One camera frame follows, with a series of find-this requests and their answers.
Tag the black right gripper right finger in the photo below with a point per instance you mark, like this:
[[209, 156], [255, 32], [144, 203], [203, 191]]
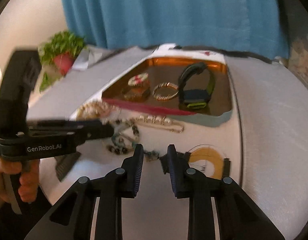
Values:
[[217, 204]]

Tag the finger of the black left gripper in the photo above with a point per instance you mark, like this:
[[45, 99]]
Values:
[[81, 130]]

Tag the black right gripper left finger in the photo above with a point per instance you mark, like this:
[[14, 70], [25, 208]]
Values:
[[93, 205]]

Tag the copper jewelry tray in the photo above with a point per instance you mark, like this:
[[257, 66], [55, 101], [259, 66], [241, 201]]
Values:
[[151, 87]]

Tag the white patterned table runner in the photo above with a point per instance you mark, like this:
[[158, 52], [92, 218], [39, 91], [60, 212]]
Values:
[[155, 213]]

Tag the green potted plant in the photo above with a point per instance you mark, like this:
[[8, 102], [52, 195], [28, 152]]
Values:
[[57, 56]]

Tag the grey table cloth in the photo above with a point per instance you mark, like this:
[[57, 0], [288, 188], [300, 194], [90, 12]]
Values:
[[273, 112]]

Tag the black green smart watch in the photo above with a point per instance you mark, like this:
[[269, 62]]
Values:
[[196, 85]]

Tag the clear plastic storage bin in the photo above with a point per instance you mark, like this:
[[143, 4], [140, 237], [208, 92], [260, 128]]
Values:
[[298, 61]]

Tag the blue curtain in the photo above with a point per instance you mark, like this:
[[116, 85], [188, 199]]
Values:
[[232, 25]]

